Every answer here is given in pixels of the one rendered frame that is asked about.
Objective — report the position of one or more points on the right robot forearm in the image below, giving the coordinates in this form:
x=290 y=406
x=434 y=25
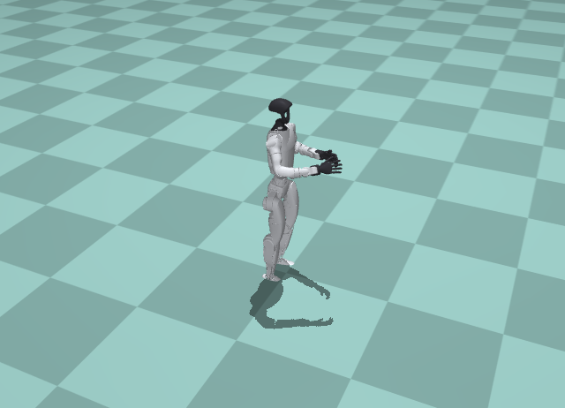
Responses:
x=296 y=172

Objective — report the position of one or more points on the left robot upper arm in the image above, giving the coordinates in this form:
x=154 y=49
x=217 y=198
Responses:
x=297 y=144

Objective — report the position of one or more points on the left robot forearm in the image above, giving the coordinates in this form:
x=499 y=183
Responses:
x=308 y=151

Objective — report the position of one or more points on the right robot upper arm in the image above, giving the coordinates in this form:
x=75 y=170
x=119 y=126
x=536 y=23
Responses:
x=274 y=145

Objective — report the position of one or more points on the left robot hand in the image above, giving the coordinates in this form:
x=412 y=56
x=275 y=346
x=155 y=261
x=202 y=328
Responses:
x=326 y=154

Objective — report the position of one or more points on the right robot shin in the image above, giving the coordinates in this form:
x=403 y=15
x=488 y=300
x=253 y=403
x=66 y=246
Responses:
x=270 y=254

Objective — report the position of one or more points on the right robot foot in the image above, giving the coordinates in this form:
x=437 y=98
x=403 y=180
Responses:
x=275 y=278

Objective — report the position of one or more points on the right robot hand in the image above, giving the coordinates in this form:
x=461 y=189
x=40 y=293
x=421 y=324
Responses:
x=326 y=167

